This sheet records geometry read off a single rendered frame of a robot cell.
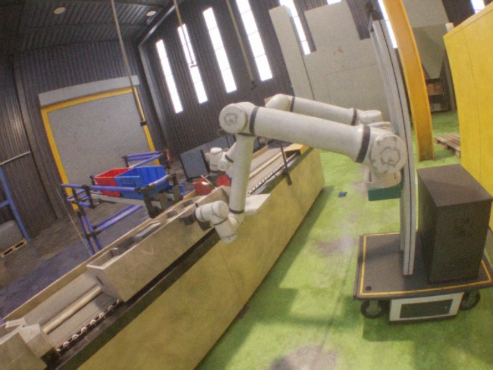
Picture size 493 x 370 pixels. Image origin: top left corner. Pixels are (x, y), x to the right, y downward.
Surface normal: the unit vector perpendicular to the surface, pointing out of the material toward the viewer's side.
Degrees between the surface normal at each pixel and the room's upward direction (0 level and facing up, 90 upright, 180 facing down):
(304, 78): 90
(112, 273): 80
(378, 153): 92
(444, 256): 90
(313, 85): 90
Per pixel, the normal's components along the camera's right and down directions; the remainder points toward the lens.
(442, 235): -0.42, 0.38
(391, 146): -0.20, 0.28
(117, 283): 0.77, -0.23
